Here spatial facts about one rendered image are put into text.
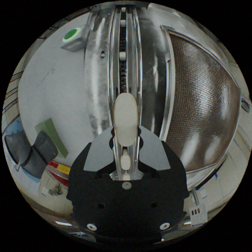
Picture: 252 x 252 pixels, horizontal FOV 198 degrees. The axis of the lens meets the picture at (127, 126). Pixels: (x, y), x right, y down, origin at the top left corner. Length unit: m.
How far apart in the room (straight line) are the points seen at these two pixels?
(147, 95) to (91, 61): 0.17
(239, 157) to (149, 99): 3.51
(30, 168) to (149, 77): 0.50
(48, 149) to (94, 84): 0.31
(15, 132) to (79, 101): 0.28
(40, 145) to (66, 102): 0.22
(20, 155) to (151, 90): 0.48
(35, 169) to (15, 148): 0.12
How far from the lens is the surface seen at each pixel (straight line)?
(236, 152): 3.52
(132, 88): 0.20
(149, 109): 0.25
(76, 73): 0.28
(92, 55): 0.22
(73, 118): 0.30
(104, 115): 0.21
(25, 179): 4.92
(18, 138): 0.34
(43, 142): 0.39
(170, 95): 0.18
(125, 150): 0.29
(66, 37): 0.26
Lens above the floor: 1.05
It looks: 62 degrees down
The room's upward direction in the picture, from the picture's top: 177 degrees clockwise
